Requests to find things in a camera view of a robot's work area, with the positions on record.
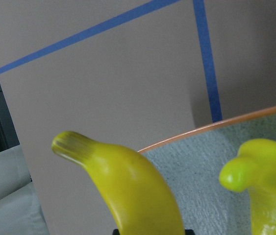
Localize grey square plate orange rim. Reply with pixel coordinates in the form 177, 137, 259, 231
141, 106, 276, 235

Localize yellow banana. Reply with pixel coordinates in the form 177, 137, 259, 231
51, 131, 185, 235
219, 139, 276, 235

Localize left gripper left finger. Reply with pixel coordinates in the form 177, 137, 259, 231
112, 229, 120, 235

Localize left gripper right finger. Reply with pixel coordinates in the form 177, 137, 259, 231
185, 229, 194, 235

